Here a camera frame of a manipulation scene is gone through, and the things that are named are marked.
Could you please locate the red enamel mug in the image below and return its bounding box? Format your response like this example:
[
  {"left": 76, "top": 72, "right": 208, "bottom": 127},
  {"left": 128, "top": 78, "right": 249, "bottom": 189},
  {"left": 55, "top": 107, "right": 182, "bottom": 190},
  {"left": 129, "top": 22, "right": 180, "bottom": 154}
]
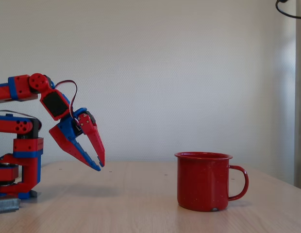
[{"left": 174, "top": 151, "right": 250, "bottom": 213}]

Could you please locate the dark servo cable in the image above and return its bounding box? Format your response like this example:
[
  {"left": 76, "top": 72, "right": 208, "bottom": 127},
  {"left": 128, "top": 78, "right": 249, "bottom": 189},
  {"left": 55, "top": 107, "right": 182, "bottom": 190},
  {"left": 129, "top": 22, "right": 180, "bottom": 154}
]
[{"left": 0, "top": 110, "right": 42, "bottom": 129}]

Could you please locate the thin servo wire loop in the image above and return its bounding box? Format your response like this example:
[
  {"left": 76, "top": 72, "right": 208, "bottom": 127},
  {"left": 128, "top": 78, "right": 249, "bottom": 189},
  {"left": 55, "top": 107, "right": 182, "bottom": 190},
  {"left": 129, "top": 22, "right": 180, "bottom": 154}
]
[{"left": 53, "top": 80, "right": 80, "bottom": 122}]

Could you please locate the black hanging cable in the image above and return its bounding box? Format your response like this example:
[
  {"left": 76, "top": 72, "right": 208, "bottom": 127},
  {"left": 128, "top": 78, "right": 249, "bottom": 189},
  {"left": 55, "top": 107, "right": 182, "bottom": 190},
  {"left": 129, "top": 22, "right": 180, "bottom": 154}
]
[{"left": 275, "top": 0, "right": 301, "bottom": 20}]

